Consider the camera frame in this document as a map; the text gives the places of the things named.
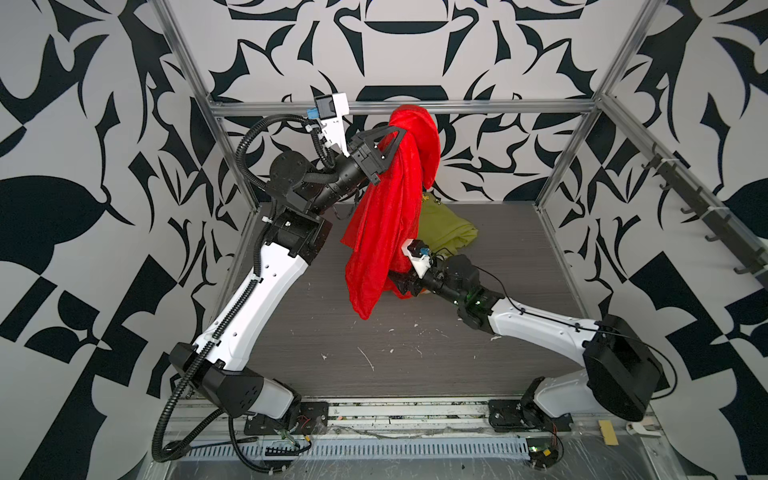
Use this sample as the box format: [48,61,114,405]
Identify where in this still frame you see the yellow tape piece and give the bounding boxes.
[598,419,619,446]

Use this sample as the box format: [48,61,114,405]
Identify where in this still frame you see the black corrugated cable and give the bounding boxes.
[151,113,337,475]

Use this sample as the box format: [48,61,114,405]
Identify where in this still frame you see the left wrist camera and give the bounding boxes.
[307,93,349,156]

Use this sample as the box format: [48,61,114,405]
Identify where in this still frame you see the small black electronics board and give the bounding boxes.
[527,436,564,471]

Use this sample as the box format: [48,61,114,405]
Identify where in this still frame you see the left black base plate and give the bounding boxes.
[244,401,329,436]

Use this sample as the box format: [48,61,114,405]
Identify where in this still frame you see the green cloth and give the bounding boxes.
[418,192,478,255]

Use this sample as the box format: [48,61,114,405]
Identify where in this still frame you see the white slotted cable duct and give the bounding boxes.
[179,437,532,462]

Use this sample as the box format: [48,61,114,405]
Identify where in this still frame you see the red cloth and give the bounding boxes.
[342,105,441,320]

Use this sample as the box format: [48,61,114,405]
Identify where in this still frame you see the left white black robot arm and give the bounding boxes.
[170,126,406,422]

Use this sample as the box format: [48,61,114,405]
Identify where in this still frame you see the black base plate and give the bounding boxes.
[244,401,329,436]
[488,399,573,434]

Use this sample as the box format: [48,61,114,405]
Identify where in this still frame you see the grey wall hook rack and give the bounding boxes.
[643,142,767,290]

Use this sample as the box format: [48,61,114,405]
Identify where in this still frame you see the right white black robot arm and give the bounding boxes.
[389,255,664,428]

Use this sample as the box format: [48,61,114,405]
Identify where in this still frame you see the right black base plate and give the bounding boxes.
[488,399,573,434]

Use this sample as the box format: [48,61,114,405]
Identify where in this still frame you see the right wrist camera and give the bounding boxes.
[401,239,431,279]

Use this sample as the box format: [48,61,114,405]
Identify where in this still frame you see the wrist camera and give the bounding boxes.
[307,93,349,156]
[401,239,431,279]

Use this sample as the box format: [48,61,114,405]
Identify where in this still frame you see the horizontal aluminium frame bar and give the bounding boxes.
[208,99,595,117]

